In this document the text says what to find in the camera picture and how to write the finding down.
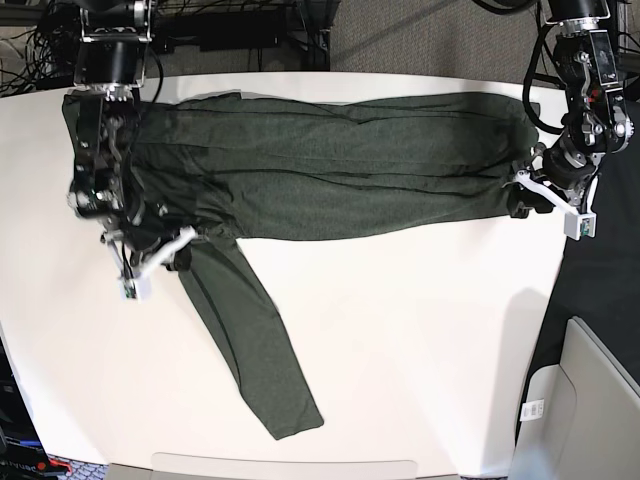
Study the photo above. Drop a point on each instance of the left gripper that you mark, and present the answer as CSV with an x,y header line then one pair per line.
x,y
566,173

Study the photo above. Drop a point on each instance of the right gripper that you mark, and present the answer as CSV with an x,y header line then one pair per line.
x,y
134,244

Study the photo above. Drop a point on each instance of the green long-sleeve shirt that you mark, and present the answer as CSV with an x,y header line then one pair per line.
x,y
237,168

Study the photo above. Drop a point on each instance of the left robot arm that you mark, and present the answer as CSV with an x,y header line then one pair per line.
x,y
595,125

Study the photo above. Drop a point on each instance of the grey plastic bin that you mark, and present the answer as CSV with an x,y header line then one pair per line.
x,y
590,426

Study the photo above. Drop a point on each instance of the black box with orange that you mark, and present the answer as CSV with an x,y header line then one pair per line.
x,y
22,454

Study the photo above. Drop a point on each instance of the black aluminium frame rail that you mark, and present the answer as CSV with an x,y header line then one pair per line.
x,y
317,20

